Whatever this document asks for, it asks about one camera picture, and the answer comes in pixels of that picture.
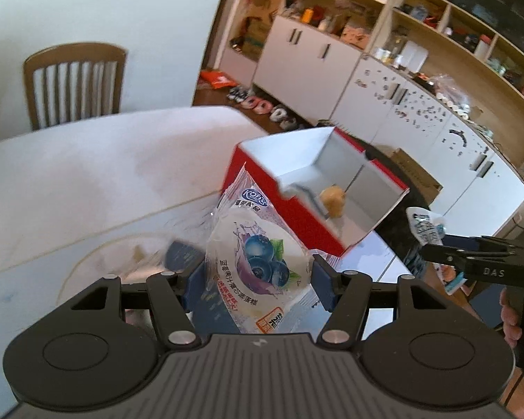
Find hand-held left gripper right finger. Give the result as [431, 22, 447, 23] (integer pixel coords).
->
[312, 256, 460, 346]

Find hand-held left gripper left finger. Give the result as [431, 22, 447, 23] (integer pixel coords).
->
[71, 263, 207, 350]

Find blueberry print snack packet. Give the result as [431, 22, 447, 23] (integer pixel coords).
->
[205, 162, 333, 336]

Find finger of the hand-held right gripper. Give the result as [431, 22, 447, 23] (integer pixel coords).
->
[442, 234, 512, 247]
[420, 245, 474, 268]

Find red cardboard box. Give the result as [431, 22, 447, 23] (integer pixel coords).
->
[222, 126, 410, 257]

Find white wall cabinet unit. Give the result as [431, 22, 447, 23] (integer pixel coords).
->
[220, 0, 524, 237]

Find brown cardboard box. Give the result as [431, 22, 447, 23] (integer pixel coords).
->
[391, 148, 443, 193]

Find stacked cardboard cartons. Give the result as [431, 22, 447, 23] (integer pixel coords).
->
[243, 16, 272, 55]

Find small white printed packet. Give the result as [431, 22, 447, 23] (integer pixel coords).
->
[405, 206, 469, 294]

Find brown bread roll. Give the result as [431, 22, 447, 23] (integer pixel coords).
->
[318, 185, 348, 219]

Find white storage canister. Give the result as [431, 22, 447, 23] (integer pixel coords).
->
[401, 41, 429, 73]

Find person's right hand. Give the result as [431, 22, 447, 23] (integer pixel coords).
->
[500, 288, 524, 350]

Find brown wooden chair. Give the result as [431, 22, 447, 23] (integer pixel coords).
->
[23, 42, 128, 132]

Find clear plastic bag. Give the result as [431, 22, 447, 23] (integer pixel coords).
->
[427, 73, 460, 94]

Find orange plastic bag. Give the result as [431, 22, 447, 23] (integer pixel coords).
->
[199, 70, 238, 91]

